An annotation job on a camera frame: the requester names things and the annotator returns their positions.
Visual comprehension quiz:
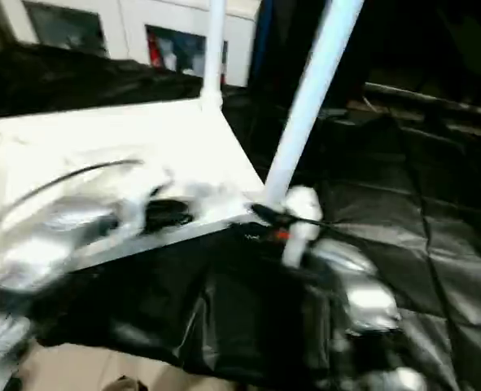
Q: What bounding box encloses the white plastic table top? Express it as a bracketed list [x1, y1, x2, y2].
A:
[0, 97, 268, 294]

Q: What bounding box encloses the white blue carton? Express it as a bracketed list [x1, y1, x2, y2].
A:
[185, 46, 204, 77]

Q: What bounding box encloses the dark blue hanging cloth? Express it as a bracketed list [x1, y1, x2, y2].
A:
[250, 0, 274, 89]

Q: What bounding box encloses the black left robot foot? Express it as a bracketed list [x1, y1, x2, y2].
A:
[105, 376, 143, 391]

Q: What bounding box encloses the white glass-door cabinet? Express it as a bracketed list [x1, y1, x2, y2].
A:
[0, 0, 261, 89]

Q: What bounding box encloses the black metal rod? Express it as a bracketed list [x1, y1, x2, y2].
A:
[364, 82, 481, 119]

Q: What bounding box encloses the black left wrist camera cable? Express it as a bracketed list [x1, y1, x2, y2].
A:
[0, 158, 143, 245]

